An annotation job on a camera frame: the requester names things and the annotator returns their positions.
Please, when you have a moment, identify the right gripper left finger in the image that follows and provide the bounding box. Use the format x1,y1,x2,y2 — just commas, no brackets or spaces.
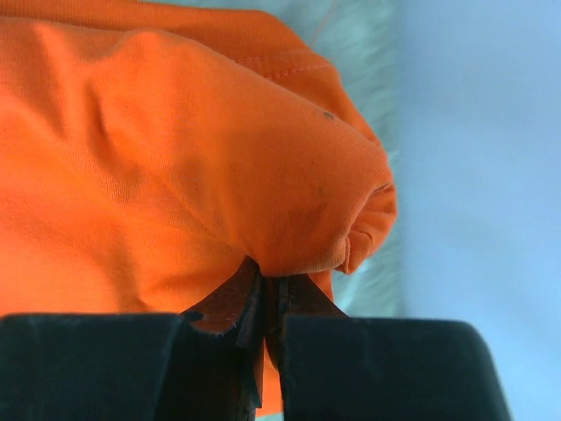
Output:
1,260,264,420

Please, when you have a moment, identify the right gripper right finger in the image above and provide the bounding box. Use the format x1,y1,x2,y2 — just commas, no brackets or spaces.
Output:
265,275,511,421

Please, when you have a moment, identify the orange t shirt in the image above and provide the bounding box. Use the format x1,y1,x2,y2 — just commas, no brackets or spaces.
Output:
0,0,399,417

